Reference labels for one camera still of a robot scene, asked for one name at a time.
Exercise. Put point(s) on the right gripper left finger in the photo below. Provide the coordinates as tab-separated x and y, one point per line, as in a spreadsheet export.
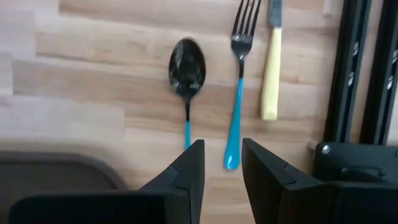
174	202

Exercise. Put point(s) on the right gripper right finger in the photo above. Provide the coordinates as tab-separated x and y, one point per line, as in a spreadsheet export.
280	202

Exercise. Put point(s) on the brown plastic tray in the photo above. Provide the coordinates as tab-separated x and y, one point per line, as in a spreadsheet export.
62	171

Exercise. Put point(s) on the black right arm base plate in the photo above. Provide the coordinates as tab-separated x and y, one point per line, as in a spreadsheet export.
357	158

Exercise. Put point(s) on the black metal table frame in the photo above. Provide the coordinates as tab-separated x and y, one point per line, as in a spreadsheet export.
345	77

